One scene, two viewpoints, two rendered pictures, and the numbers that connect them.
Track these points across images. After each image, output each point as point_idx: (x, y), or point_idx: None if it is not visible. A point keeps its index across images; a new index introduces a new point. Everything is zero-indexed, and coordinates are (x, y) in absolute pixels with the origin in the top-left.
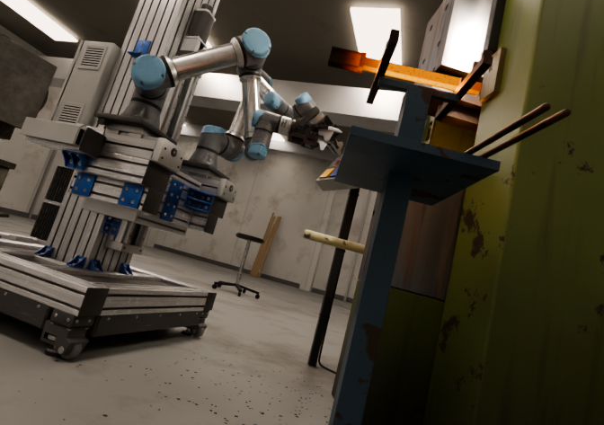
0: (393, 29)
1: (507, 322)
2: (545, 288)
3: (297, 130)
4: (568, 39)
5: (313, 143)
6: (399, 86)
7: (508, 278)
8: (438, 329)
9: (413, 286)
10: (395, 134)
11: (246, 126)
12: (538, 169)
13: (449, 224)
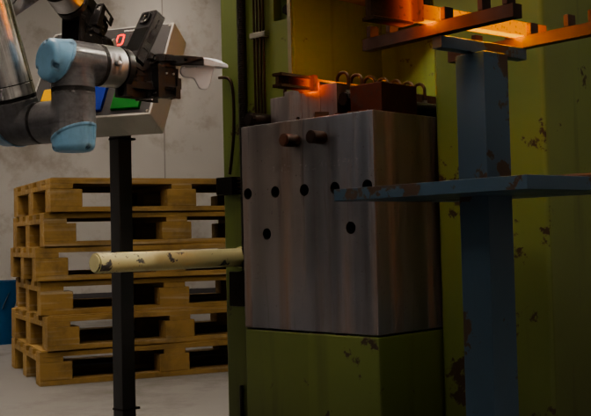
0: None
1: (565, 341)
2: (586, 280)
3: (138, 73)
4: None
5: (176, 97)
6: (464, 48)
7: (558, 282)
8: (440, 373)
9: (406, 322)
10: (469, 127)
11: (3, 72)
12: (564, 117)
13: (426, 205)
